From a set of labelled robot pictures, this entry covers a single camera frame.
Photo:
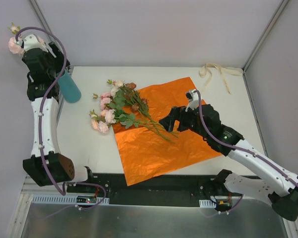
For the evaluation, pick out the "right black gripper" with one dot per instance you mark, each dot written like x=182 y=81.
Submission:
x=182 y=118

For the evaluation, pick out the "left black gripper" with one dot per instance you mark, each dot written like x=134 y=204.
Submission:
x=58 y=53

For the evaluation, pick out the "orange wrapping paper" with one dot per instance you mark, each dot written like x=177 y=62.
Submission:
x=145 y=154

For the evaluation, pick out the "pink artificial flower bouquet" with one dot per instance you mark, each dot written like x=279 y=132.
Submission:
x=124 y=106

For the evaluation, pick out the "pink two-bloom flower stem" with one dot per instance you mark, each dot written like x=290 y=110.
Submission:
x=16 y=46

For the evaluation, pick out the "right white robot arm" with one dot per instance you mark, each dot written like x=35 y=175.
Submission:
x=275 y=186

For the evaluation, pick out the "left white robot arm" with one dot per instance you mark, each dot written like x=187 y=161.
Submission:
x=46 y=164

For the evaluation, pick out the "teal cylindrical vase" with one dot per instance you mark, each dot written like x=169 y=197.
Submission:
x=68 y=88

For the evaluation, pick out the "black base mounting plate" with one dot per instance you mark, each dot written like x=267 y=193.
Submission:
x=166 y=190

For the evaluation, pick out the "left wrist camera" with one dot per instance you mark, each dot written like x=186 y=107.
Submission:
x=31 y=41

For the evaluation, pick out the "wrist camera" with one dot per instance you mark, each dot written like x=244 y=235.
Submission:
x=31 y=41
x=193 y=100

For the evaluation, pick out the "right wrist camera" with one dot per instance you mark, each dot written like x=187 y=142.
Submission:
x=193 y=100

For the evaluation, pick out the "left aluminium frame post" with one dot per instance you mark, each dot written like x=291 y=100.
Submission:
x=43 y=22

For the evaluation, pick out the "aluminium frame post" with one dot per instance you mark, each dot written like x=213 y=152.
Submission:
x=266 y=33
x=43 y=22

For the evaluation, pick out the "right white cable duct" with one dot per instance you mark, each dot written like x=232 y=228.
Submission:
x=207 y=204

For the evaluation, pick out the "white cable duct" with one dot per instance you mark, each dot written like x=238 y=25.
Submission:
x=207 y=204
x=70 y=200

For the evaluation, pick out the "aluminium front rail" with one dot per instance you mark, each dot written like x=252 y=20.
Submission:
x=30 y=186

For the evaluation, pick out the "left white cable duct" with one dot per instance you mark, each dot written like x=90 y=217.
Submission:
x=70 y=200

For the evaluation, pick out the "right aluminium frame post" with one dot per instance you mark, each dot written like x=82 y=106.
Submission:
x=266 y=33

